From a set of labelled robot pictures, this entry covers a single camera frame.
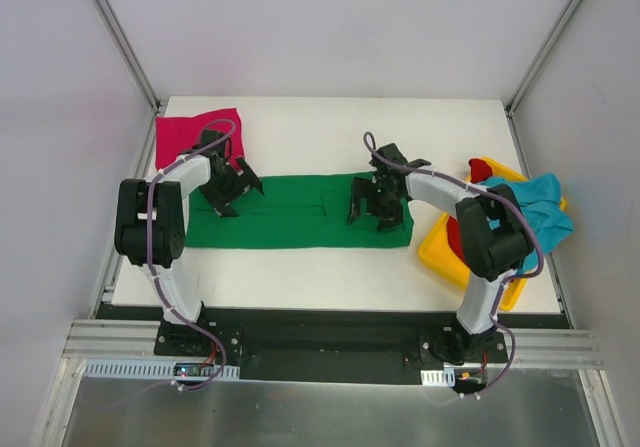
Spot aluminium frame post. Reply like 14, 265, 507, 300
504, 0, 586, 118
92, 0, 161, 113

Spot folded magenta t shirt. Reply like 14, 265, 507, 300
155, 108, 245, 170

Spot yellow plastic tray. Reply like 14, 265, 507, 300
418, 157, 566, 288

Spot teal t shirt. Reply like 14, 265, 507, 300
481, 173, 574, 255

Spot left aluminium frame post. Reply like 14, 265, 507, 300
92, 0, 161, 113

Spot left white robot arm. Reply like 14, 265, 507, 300
114, 119, 264, 356

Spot red t shirt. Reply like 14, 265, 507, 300
446, 158, 493, 263

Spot green t shirt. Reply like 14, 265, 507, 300
185, 172, 414, 250

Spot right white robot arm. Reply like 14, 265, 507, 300
347, 132, 541, 365

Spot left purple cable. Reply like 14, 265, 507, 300
144, 119, 237, 393

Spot right aluminium frame post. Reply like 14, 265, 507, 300
504, 0, 586, 118

